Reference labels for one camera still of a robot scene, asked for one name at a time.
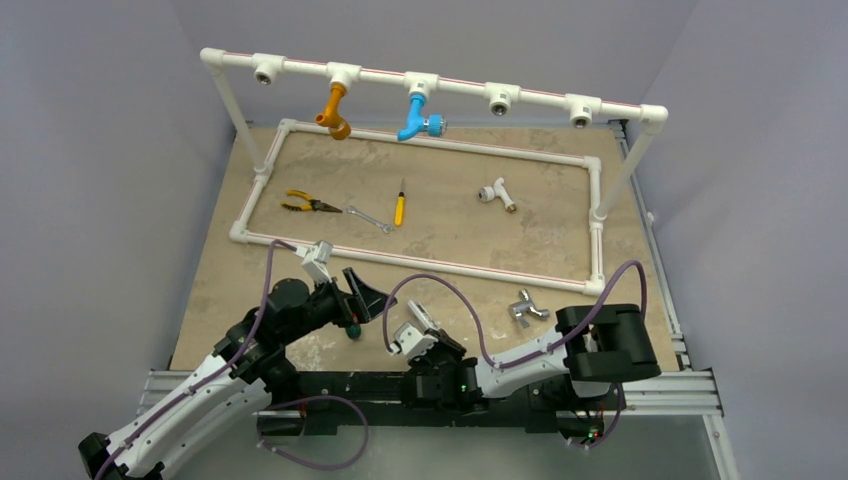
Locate purple cable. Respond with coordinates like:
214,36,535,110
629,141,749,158
92,239,370,480
382,259,648,452

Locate white plastic faucet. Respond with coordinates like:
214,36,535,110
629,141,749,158
477,177,517,214

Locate aluminium table frame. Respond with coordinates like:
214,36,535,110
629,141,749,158
135,119,740,480

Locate yellow handled screwdriver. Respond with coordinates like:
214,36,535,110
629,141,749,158
393,178,406,227

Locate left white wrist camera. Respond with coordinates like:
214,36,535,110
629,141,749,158
295,240,333,285

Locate yellow handled pliers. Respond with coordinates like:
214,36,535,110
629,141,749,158
280,189,343,213

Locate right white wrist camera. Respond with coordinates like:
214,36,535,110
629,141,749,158
389,322,438,360

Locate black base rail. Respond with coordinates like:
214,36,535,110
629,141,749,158
256,372,625,444

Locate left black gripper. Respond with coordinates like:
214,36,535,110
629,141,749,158
282,267,395,345

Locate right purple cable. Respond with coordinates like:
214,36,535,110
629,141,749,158
382,259,648,452

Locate white AC remote control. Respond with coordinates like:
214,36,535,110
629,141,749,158
407,300,442,335

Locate green handled screwdriver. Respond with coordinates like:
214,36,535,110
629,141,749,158
345,322,362,340

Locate blue plastic faucet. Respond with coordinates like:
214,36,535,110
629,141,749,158
396,93,447,142

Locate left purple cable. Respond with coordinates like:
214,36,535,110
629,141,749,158
92,239,370,480

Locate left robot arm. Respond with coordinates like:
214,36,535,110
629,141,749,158
78,268,395,479

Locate small silver wrench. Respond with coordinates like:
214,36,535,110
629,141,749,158
346,205,394,234

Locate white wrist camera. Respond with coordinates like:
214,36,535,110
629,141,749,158
295,240,333,285
389,322,438,360

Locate white PVC pipe frame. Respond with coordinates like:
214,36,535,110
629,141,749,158
199,48,669,296

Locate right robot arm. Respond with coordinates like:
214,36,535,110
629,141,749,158
388,304,661,413

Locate orange plastic faucet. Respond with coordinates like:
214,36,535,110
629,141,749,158
315,83,351,140

